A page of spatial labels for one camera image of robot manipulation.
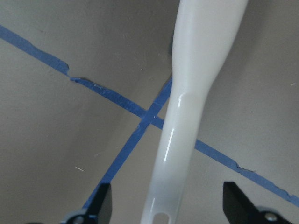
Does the beige hand brush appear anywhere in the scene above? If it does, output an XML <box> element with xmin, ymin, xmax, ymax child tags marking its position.
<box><xmin>141</xmin><ymin>0</ymin><xmax>247</xmax><ymax>224</ymax></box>

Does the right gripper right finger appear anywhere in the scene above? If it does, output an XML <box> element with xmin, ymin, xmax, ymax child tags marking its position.
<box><xmin>222</xmin><ymin>182</ymin><xmax>290</xmax><ymax>224</ymax></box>

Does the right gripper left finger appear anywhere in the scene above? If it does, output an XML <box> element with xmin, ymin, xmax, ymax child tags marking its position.
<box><xmin>60</xmin><ymin>183</ymin><xmax>113</xmax><ymax>224</ymax></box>

